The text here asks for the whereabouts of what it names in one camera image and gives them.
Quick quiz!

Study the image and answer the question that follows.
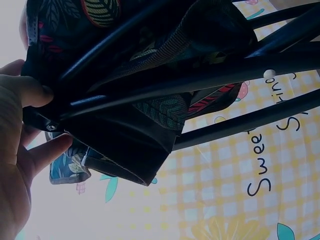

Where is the person's left hand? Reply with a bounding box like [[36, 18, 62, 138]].
[[0, 58, 74, 240]]

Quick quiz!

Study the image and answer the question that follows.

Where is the leaf print folding chair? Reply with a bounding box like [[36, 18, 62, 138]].
[[19, 0, 320, 187]]

